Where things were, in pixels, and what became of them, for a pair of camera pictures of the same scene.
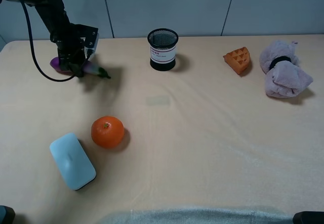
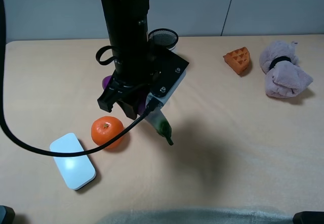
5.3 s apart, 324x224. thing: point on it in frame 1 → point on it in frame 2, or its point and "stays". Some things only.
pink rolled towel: [284, 78] stays
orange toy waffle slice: [238, 60] stays
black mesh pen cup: [162, 42] stays
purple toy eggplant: [88, 65] → [157, 121]
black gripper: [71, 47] → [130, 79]
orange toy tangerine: [107, 132] stays
